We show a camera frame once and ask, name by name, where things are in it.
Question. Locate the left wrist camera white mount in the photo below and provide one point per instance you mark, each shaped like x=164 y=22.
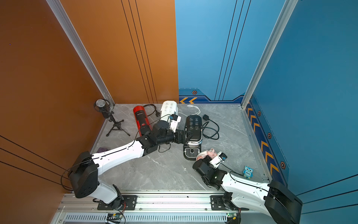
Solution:
x=174 y=121

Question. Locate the blue owl toy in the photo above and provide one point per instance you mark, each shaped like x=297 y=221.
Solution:
x=248 y=172

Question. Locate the red Nespresso coffee machine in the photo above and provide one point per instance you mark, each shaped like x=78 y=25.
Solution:
x=142 y=120

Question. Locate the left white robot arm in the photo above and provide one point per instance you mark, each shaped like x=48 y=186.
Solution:
x=84 y=173

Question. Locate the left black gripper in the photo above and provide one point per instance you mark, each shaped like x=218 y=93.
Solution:
x=182 y=140

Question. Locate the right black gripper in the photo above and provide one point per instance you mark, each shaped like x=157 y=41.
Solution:
x=206 y=160

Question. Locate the black coffee machine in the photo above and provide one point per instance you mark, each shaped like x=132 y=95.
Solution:
x=193 y=129

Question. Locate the white coffee machine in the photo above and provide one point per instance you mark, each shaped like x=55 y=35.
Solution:
x=168 y=108

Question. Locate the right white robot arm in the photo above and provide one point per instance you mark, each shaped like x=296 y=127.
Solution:
x=272 y=199

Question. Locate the black microphone on tripod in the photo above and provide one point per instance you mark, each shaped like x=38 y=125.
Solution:
x=103 y=106

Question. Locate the pink towel cloth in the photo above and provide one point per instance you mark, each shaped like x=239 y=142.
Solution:
x=211 y=153

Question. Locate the purple block toy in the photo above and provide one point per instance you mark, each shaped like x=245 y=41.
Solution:
x=102 y=149

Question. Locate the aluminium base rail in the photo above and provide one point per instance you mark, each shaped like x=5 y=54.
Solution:
x=147 y=201

